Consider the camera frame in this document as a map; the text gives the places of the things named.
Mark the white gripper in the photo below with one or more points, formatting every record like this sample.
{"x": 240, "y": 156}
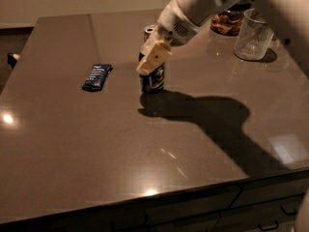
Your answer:
{"x": 174, "y": 25}

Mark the blue pepsi can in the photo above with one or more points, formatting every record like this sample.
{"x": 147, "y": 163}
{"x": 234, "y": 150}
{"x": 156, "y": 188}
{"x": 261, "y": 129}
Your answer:
{"x": 154, "y": 82}

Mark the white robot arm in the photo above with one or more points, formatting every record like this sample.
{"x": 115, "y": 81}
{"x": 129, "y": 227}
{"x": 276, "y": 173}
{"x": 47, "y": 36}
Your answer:
{"x": 288, "y": 19}

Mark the silver red bull can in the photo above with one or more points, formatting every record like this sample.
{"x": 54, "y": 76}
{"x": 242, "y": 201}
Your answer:
{"x": 150, "y": 32}

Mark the blue rxbar blueberry wrapper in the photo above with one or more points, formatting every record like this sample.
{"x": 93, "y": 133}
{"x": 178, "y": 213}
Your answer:
{"x": 97, "y": 77}

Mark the glass jar with black lid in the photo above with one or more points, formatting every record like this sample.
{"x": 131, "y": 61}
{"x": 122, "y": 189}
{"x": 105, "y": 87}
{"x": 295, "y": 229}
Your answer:
{"x": 228, "y": 22}

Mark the clear plastic cup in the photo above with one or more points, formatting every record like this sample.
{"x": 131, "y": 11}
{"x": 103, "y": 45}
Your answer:
{"x": 254, "y": 37}

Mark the dark drawer front with handle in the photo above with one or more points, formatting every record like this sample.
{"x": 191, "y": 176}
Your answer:
{"x": 264, "y": 204}

